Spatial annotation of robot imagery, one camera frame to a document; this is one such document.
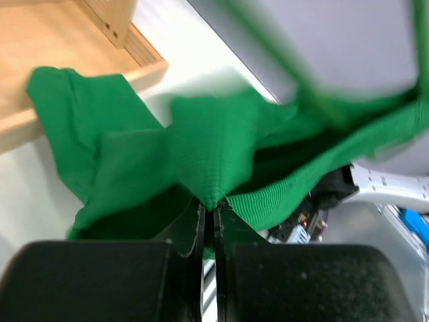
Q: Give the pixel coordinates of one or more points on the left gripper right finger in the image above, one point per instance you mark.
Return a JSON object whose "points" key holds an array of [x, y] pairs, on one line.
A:
{"points": [[260, 281]]}

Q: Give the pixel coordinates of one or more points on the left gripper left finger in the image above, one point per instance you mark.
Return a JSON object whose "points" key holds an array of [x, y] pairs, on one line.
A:
{"points": [[147, 280]]}

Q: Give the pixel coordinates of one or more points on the green tank top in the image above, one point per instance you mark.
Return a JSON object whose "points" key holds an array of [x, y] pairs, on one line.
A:
{"points": [[135, 176]]}

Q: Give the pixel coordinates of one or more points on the green hanger with green top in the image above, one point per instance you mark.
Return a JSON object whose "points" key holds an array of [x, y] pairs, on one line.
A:
{"points": [[288, 58]]}

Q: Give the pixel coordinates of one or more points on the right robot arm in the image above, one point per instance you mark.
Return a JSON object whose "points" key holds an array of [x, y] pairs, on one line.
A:
{"points": [[357, 205]]}

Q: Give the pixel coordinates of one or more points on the wooden clothes rack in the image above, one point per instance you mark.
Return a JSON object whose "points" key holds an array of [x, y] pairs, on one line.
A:
{"points": [[92, 37]]}

